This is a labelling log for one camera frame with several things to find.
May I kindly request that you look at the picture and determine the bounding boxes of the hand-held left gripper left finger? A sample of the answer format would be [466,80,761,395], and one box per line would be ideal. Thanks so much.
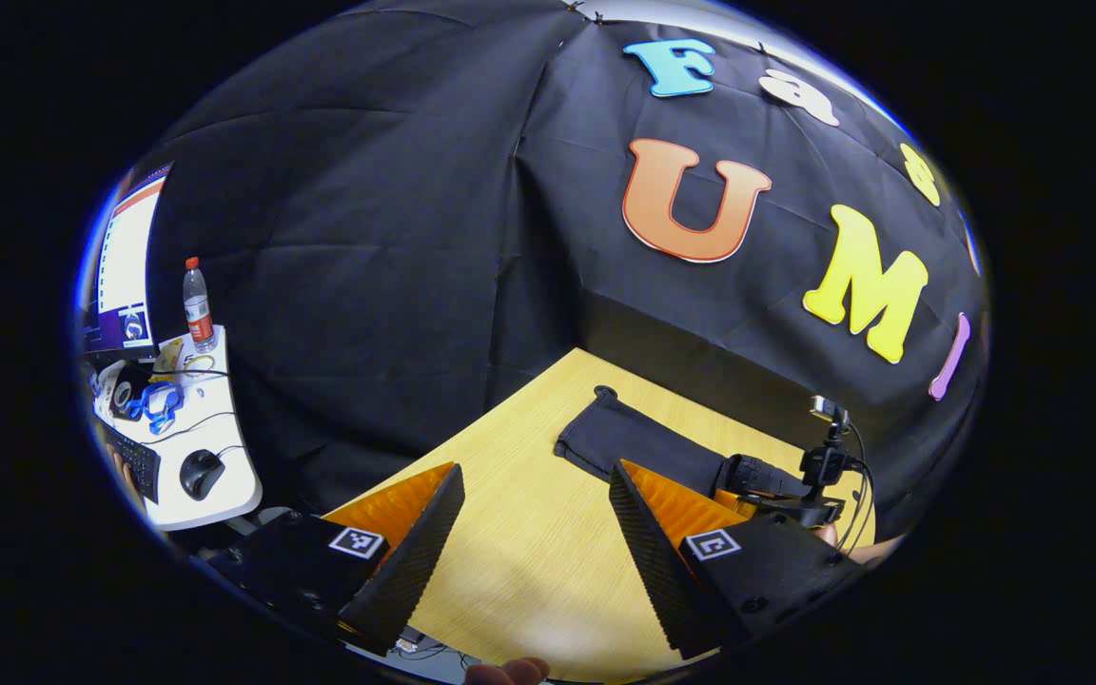
[208,462,466,656]

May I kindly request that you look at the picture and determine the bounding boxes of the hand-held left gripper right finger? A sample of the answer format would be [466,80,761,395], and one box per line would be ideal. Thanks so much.
[608,460,863,659]

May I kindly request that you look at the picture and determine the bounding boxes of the black jeans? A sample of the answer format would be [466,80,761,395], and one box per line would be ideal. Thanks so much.
[554,385,801,500]

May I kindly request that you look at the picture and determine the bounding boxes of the black computer mouse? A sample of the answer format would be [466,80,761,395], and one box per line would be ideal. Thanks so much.
[179,449,226,502]

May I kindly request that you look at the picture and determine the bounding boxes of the white side desk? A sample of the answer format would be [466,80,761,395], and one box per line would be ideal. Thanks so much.
[89,325,264,532]

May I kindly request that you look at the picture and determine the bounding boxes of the black keyboard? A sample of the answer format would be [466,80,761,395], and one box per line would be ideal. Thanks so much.
[101,423,163,504]

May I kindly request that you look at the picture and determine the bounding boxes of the yellow paper sheet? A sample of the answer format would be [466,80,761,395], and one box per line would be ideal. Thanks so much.
[156,335,218,378]

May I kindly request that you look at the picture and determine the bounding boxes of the black backdrop cloth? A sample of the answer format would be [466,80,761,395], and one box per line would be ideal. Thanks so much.
[125,0,991,543]

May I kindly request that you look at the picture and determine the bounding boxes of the black and white round object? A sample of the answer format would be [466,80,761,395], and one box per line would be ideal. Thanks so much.
[110,364,153,412]

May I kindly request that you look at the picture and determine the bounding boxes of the clear water bottle red cap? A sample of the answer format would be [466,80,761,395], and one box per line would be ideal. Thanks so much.
[182,256,219,355]

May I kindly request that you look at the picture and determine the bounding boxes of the computer monitor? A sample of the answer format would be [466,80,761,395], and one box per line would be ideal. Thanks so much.
[80,164,175,356]

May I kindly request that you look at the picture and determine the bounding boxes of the row of black cloth clips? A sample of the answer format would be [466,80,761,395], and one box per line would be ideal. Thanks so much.
[562,2,773,54]

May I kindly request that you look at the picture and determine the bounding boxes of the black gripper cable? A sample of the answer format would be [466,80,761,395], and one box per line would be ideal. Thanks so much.
[838,423,879,558]

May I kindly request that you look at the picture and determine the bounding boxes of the black floor cables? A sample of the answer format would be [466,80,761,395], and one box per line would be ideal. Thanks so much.
[394,630,475,669]

